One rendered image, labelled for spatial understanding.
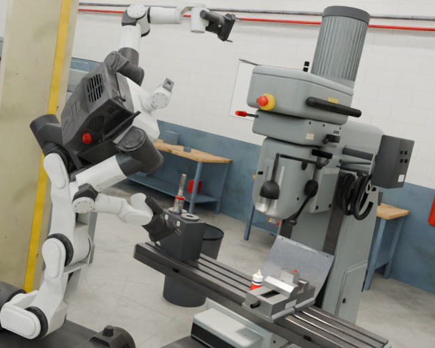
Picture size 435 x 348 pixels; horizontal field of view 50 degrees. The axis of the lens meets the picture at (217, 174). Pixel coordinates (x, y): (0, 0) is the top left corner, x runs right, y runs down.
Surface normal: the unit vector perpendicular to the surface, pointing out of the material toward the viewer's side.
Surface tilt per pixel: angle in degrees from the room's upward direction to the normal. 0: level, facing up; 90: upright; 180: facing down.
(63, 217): 90
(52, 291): 115
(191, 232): 90
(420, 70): 90
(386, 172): 90
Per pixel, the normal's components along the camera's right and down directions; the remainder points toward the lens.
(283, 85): -0.62, 0.00
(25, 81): 0.77, 0.24
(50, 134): -0.36, 0.08
